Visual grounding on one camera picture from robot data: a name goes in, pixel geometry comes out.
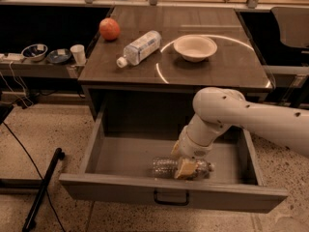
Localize orange round fruit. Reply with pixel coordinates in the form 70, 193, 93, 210
99, 18, 120, 41

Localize white labelled water bottle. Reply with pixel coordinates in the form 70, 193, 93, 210
116, 31, 161, 68

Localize black metal stand leg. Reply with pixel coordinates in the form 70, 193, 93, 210
22, 148, 65, 232

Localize white paper bowl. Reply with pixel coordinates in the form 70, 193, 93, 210
173, 35, 217, 63

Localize white paper cup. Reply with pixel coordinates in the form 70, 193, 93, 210
70, 44, 86, 65

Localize white bowl with contents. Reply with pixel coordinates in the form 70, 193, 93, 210
21, 43, 48, 62

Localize black floor cable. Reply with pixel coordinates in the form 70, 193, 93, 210
1, 122, 67, 232

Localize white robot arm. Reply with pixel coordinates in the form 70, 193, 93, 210
171, 87, 309, 179

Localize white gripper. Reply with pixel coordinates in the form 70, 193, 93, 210
171, 127, 212, 179

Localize dark wooden cabinet counter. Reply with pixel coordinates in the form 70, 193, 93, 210
78, 6, 272, 113

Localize dark blue bowl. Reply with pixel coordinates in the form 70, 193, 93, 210
46, 48, 71, 64

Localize black drawer handle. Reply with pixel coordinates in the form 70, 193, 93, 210
154, 189, 190, 207

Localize open grey wooden drawer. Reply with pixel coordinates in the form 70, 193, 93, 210
60, 104, 288, 213

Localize white power strip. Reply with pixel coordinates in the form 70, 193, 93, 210
0, 53, 23, 62

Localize white hanging cable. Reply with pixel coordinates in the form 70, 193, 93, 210
0, 61, 33, 109

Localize grey side shelf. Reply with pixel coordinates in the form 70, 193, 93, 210
0, 61, 83, 78

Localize clear crinkled water bottle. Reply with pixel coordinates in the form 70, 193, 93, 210
153, 157, 214, 180

